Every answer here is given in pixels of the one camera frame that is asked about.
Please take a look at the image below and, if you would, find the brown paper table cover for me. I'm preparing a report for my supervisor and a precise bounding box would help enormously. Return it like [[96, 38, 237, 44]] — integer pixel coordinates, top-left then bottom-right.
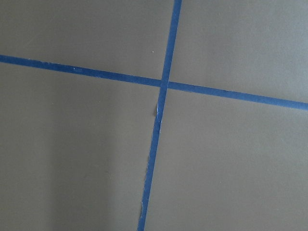
[[0, 0, 308, 231]]

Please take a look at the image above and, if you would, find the long blue tape strip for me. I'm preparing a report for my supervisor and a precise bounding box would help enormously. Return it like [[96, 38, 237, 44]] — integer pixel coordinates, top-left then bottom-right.
[[137, 0, 182, 231]]

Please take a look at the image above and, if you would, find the crossing blue tape strip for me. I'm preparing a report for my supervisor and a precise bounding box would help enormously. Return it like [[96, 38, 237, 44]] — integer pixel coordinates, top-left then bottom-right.
[[0, 55, 308, 111]]

